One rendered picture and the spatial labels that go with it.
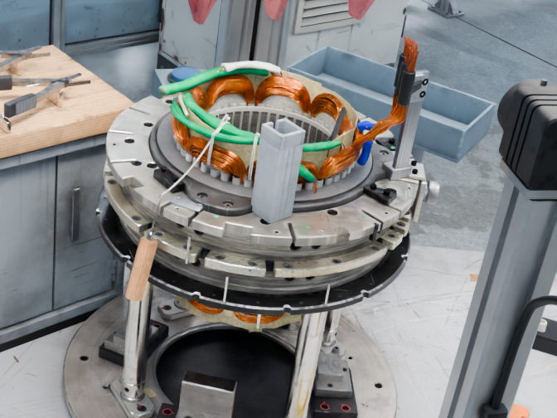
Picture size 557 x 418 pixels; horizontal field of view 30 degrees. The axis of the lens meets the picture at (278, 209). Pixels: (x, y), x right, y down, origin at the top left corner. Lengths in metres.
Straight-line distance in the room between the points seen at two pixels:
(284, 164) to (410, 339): 0.50
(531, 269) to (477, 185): 2.90
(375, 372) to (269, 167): 0.42
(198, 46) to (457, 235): 1.10
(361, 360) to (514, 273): 0.74
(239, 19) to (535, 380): 0.63
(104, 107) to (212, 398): 0.35
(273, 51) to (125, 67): 2.40
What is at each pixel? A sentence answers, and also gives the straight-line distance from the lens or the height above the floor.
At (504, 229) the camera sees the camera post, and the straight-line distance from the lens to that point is 0.55.
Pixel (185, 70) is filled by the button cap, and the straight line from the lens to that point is 1.34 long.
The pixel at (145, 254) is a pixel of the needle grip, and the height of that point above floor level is 1.05.
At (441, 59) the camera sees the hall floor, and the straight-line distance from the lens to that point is 4.39.
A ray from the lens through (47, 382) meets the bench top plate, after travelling 1.23.
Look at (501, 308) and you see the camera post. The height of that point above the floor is 1.28.
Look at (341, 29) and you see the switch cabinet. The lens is 3.68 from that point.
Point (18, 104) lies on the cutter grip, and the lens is 1.12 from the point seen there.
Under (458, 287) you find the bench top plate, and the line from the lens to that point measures 1.49.
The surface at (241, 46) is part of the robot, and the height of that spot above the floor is 1.02.
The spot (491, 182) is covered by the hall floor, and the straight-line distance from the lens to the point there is 3.50.
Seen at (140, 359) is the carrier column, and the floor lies 0.87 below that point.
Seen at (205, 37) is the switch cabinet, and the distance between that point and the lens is 3.53.
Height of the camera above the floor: 1.59
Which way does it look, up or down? 31 degrees down
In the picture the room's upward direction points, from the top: 9 degrees clockwise
